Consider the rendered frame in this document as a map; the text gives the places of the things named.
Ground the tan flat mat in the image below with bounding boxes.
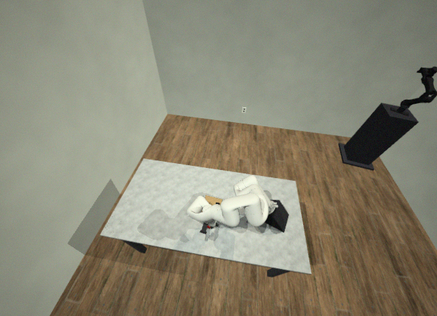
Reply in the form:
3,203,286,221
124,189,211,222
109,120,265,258
205,195,222,205

